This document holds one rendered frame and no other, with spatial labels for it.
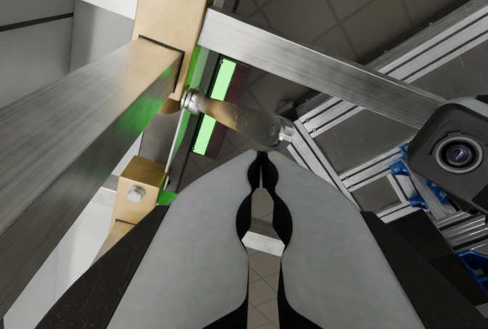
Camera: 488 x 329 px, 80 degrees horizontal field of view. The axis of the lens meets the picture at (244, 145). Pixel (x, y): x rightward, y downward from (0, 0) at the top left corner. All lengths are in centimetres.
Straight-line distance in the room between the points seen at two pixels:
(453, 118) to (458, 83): 93
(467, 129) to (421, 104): 11
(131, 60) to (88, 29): 36
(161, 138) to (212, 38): 27
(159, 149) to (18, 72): 21
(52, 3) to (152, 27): 28
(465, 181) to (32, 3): 48
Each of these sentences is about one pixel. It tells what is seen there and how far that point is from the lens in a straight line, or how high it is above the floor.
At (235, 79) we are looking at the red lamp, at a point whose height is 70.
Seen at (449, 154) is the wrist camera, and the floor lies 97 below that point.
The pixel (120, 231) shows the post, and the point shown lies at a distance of 42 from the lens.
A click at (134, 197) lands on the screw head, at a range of 38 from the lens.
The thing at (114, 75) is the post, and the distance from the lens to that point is 18.
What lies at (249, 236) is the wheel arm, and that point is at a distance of 42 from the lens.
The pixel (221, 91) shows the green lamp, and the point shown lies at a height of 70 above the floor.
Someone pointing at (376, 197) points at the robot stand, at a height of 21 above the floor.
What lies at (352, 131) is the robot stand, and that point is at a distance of 106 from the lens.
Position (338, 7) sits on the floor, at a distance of 115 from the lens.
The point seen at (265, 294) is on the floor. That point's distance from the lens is 202.
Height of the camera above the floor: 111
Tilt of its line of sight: 60 degrees down
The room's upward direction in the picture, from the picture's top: 175 degrees counter-clockwise
